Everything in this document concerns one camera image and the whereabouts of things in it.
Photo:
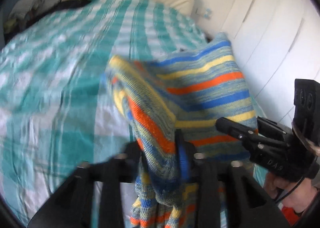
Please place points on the pile of folded clothes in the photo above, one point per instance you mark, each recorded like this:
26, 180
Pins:
22, 12

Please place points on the person's right hand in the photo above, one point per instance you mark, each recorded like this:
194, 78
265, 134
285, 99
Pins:
299, 199

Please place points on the white wall socket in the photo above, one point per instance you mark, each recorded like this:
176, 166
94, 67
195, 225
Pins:
205, 13

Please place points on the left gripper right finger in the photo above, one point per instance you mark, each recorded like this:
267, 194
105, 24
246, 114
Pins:
225, 188

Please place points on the teal plaid bedspread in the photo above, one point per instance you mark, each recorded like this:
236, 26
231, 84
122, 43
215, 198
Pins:
55, 112

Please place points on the white wardrobe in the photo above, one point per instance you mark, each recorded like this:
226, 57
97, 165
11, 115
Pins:
274, 43

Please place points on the orange fluffy rug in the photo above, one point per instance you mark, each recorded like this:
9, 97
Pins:
291, 216

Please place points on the black garment on bed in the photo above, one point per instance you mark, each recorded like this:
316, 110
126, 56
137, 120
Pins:
63, 5

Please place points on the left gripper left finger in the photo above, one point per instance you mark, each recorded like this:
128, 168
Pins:
91, 195

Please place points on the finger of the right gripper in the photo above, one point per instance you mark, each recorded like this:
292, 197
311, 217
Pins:
236, 130
271, 129

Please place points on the striped knit sweater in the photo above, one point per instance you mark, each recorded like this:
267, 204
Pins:
185, 91

